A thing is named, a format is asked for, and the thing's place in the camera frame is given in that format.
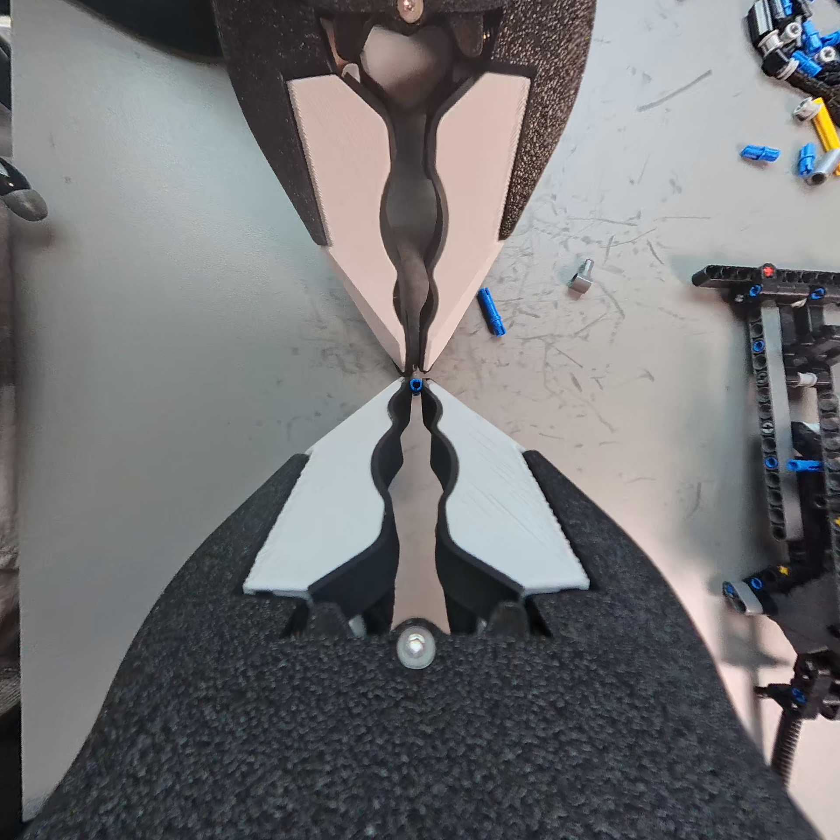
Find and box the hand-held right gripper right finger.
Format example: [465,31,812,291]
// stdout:
[420,381,592,594]

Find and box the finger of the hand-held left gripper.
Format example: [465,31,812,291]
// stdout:
[287,73,421,371]
[418,69,532,371]

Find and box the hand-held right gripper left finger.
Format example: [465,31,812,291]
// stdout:
[243,381,410,598]

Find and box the pile of blue black pins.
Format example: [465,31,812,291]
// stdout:
[739,0,840,185]

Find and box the grey toy brick chassis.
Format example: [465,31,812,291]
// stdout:
[692,263,840,788]

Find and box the grey desk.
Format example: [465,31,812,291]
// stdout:
[14,0,840,840]

